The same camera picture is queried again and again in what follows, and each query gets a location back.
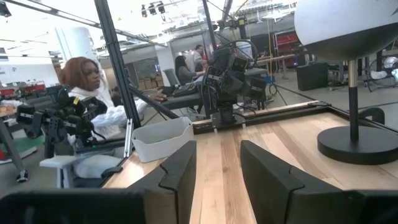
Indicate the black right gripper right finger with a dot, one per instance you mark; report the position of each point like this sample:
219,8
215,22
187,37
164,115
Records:
311,207

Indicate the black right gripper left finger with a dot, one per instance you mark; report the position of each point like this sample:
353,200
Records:
93,207

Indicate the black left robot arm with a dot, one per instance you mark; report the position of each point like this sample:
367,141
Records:
227,112

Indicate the light blue plastic bin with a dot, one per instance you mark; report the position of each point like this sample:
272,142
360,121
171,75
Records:
161,143

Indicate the black table clamp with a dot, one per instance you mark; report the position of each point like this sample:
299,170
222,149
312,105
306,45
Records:
373,112
110,171

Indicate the white cushion bag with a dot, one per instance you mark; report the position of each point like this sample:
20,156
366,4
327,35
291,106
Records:
93,166

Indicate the red storage shelving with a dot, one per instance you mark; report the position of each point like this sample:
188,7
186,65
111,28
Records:
286,40

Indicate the black box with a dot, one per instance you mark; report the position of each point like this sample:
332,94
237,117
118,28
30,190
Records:
312,76

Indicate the white stool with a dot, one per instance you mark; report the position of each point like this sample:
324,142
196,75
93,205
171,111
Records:
59,161

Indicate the person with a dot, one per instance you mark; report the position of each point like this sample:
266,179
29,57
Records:
183,73
196,57
102,115

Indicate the black keyboard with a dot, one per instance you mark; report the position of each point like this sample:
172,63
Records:
185,90

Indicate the dark office desk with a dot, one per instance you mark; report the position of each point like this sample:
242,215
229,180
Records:
183,101

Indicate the grey office chair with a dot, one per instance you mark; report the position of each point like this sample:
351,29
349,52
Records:
172,76

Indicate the black tripod leg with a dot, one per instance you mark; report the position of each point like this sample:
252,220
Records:
12,149

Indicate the white and black globe lamp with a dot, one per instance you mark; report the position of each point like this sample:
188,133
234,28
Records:
342,31

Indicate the brown cardboard boxes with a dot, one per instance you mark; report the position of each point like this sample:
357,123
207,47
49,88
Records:
150,83

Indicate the black ceiling spot lights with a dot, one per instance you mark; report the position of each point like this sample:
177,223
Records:
152,7

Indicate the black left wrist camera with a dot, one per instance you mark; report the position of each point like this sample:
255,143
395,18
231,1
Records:
239,63

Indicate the black table edge rail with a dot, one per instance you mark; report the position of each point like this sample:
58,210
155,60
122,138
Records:
280,114

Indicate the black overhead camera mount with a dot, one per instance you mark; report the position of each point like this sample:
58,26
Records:
233,23

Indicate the silver frame bracket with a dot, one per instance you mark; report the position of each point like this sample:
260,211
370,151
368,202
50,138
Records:
129,140

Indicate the black frame pole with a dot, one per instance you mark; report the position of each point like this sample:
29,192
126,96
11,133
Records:
115,56
155,103
210,25

